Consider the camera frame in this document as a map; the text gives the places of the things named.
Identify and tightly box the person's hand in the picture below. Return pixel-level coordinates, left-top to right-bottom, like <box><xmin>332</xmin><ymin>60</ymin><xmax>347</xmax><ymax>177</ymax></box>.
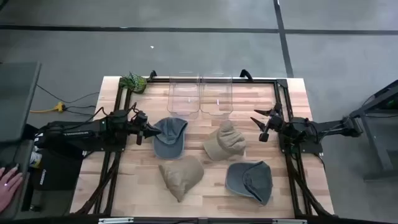
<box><xmin>0</xmin><ymin>164</ymin><xmax>24</xmax><ymax>212</ymax></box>

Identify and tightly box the grey side desk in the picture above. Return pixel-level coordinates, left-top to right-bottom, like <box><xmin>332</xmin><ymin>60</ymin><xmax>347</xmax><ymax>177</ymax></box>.
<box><xmin>0</xmin><ymin>139</ymin><xmax>35</xmax><ymax>220</ymax></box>

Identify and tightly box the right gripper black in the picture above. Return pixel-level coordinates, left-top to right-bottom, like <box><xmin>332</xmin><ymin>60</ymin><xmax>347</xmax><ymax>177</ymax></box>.
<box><xmin>249</xmin><ymin>103</ymin><xmax>285</xmax><ymax>134</ymax></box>

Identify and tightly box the white yellow bottle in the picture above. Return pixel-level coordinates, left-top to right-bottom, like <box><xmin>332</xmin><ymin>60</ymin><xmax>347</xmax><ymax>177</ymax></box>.
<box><xmin>29</xmin><ymin>151</ymin><xmax>43</xmax><ymax>169</ymax></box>

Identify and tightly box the blue denim cap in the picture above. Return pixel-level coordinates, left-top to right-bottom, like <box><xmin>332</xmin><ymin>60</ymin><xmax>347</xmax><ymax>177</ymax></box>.
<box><xmin>152</xmin><ymin>116</ymin><xmax>189</xmax><ymax>160</ymax></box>
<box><xmin>224</xmin><ymin>160</ymin><xmax>274</xmax><ymax>206</ymax></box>

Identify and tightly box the black metal table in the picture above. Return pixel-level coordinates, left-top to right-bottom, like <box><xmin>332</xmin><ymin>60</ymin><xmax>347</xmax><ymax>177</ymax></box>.
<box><xmin>349</xmin><ymin>80</ymin><xmax>398</xmax><ymax>181</ymax></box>

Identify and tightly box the yellow cable plug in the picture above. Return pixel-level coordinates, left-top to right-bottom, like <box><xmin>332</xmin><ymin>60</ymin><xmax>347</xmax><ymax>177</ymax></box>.
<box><xmin>30</xmin><ymin>102</ymin><xmax>66</xmax><ymax>113</ymax></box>

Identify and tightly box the dark grey flat panel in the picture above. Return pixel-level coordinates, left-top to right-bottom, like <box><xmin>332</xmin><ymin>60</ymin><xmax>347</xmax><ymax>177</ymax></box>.
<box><xmin>0</xmin><ymin>61</ymin><xmax>42</xmax><ymax>144</ymax></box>

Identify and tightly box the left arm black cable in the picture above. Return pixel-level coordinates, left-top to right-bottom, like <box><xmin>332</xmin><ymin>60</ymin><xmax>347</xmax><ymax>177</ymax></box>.
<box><xmin>92</xmin><ymin>101</ymin><xmax>139</xmax><ymax>122</ymax></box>

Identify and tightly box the black aluminium table frame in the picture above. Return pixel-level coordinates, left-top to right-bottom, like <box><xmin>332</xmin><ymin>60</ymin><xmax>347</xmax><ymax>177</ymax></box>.
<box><xmin>73</xmin><ymin>74</ymin><xmax>335</xmax><ymax>218</ymax></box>

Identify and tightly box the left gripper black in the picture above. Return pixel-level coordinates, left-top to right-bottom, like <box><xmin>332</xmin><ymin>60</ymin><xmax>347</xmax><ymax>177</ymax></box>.
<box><xmin>130</xmin><ymin>110</ymin><xmax>163</xmax><ymax>138</ymax></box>

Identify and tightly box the clear plastic bin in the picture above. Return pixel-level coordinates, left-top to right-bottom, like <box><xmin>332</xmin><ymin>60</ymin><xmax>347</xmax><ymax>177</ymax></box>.
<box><xmin>200</xmin><ymin>72</ymin><xmax>234</xmax><ymax>116</ymax></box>
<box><xmin>167</xmin><ymin>72</ymin><xmax>201</xmax><ymax>116</ymax></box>

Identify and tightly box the tan cotton cap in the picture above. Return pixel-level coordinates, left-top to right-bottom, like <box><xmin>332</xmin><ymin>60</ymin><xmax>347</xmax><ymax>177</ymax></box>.
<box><xmin>158</xmin><ymin>155</ymin><xmax>205</xmax><ymax>203</ymax></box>
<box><xmin>203</xmin><ymin>119</ymin><xmax>247</xmax><ymax>162</ymax></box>

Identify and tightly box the black mat with logo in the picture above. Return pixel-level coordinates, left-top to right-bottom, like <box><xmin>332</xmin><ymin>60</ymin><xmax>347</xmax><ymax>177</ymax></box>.
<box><xmin>32</xmin><ymin>148</ymin><xmax>85</xmax><ymax>192</ymax></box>

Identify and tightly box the black floor cable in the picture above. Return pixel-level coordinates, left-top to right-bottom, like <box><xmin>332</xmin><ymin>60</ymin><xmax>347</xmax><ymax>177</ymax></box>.
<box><xmin>36</xmin><ymin>83</ymin><xmax>100</xmax><ymax>118</ymax></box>

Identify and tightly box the silver metal bracket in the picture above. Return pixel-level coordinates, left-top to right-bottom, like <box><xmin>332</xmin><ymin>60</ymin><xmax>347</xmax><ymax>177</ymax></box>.
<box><xmin>98</xmin><ymin>217</ymin><xmax>134</xmax><ymax>224</ymax></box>
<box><xmin>272</xmin><ymin>218</ymin><xmax>307</xmax><ymax>224</ymax></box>

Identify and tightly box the green plant decoration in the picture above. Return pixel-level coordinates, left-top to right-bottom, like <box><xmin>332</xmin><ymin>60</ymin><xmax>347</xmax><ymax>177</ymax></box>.
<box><xmin>118</xmin><ymin>72</ymin><xmax>147</xmax><ymax>94</ymax></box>

